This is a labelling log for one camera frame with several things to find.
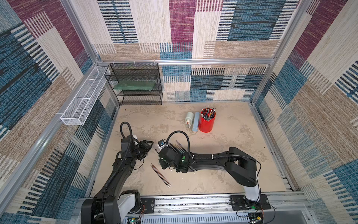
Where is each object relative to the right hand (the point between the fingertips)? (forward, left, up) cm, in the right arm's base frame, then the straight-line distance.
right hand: (164, 157), depth 86 cm
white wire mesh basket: (+26, +57, +15) cm, 64 cm away
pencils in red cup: (+26, -29, +10) cm, 40 cm away
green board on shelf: (+41, +20, +22) cm, 51 cm away
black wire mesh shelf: (+54, +19, +24) cm, 62 cm away
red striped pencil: (-8, +2, -5) cm, 10 cm away
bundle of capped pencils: (+8, -8, -4) cm, 12 cm away
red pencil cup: (+21, -27, +2) cm, 34 cm away
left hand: (+6, +7, +5) cm, 11 cm away
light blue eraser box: (+26, -21, 0) cm, 33 cm away
